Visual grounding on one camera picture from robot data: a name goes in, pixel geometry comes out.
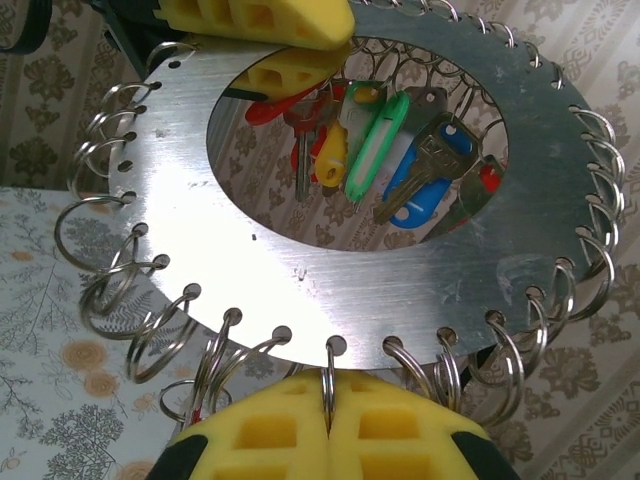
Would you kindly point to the green tag with white label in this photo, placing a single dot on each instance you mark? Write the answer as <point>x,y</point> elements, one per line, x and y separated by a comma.
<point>365,92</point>

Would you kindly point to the green key tag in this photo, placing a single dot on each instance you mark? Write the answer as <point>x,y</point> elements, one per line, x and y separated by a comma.
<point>395,107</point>

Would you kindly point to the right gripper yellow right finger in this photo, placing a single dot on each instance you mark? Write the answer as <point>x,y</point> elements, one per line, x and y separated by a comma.
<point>360,392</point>

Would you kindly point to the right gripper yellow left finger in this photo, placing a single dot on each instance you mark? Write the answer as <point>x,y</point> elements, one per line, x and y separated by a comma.
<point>300,400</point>

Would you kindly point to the key with red cap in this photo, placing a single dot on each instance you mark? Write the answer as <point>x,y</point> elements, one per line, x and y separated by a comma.
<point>302,130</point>

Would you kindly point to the blue key tag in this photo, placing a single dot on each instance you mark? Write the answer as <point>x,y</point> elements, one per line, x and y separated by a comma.
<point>435,192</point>

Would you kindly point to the key with yellow cap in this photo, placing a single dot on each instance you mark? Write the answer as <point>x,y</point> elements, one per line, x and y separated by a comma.
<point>330,160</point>

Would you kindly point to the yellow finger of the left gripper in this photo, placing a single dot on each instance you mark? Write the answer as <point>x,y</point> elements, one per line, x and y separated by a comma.
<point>310,67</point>
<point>320,25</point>

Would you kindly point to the red key tag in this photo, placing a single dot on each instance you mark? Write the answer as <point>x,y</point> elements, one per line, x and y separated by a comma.
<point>491,177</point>
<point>265,112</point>

